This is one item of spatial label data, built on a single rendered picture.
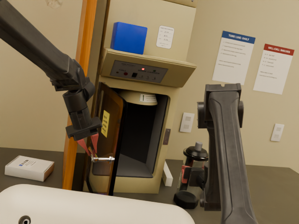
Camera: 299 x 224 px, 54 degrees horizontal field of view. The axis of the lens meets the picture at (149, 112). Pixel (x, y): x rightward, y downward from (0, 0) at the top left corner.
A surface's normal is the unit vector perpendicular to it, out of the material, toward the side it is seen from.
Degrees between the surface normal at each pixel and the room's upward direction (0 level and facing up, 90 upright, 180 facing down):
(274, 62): 90
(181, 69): 135
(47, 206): 40
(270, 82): 90
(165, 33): 90
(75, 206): 25
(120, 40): 90
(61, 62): 73
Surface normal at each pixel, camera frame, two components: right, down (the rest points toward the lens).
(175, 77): 0.05, 0.86
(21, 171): -0.04, 0.22
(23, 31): 0.98, -0.02
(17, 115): 0.26, 0.26
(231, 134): -0.12, -0.62
